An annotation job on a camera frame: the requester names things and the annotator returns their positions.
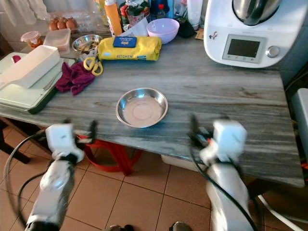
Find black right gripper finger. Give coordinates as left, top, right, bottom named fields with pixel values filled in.
left=189, top=114, right=204, bottom=146

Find red plastic stool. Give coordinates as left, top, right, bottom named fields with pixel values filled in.
left=77, top=137, right=143, bottom=177

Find wide stainless steel bowl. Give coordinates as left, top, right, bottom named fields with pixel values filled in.
left=115, top=88, right=169, bottom=128

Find magenta cloth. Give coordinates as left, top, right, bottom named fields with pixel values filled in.
left=55, top=61, right=96, bottom=96

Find pale green tray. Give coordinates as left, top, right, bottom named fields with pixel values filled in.
left=0, top=52, right=67, bottom=115

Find dark wooden chair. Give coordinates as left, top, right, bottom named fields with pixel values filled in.
left=0, top=115, right=25, bottom=145

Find small stainless steel bowl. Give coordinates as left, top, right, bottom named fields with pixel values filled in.
left=71, top=34, right=103, bottom=54

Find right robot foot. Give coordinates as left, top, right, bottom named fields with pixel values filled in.
left=170, top=221, right=194, bottom=231

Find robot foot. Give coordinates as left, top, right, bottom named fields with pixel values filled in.
left=109, top=225, right=133, bottom=231
left=170, top=221, right=194, bottom=231

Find yellow kitchen wipes pack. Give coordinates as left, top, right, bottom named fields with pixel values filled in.
left=98, top=36, right=163, bottom=61

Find long white plastic box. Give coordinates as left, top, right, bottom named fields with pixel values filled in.
left=2, top=45, right=61, bottom=89

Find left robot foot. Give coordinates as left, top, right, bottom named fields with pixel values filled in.
left=109, top=225, right=133, bottom=231

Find clear plastic food container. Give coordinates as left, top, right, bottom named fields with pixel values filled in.
left=43, top=28, right=72, bottom=51

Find white side cabinet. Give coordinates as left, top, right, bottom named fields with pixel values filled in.
left=291, top=88, right=308, bottom=141

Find lilac plastic bowl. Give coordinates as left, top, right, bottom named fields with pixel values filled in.
left=147, top=18, right=180, bottom=45

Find small pink lidded jar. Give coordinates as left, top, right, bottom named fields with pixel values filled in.
left=21, top=31, right=42, bottom=49

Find clear carton of brown eggs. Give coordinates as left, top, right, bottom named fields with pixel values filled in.
left=48, top=17, right=79, bottom=32

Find white kitchen cooking machine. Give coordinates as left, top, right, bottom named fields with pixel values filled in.
left=203, top=0, right=295, bottom=68

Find white bottle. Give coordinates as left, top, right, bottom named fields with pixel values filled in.
left=187, top=0, right=204, bottom=29

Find colourful snack bag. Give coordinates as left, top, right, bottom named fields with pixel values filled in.
left=124, top=0, right=151, bottom=26

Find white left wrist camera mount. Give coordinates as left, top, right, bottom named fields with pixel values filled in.
left=45, top=123, right=84, bottom=162

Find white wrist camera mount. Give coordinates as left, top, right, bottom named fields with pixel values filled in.
left=211, top=119, right=248, bottom=155
left=45, top=123, right=84, bottom=162

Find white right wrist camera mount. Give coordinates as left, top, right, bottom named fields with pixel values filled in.
left=211, top=119, right=248, bottom=155

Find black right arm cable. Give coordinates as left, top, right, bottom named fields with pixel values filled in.
left=190, top=149, right=259, bottom=231

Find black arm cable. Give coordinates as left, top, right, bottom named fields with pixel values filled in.
left=190, top=149, right=259, bottom=231
left=3, top=130, right=50, bottom=228

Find yellow handled scissors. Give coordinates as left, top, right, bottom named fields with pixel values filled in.
left=83, top=56, right=104, bottom=77

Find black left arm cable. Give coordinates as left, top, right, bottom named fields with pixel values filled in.
left=3, top=130, right=50, bottom=228

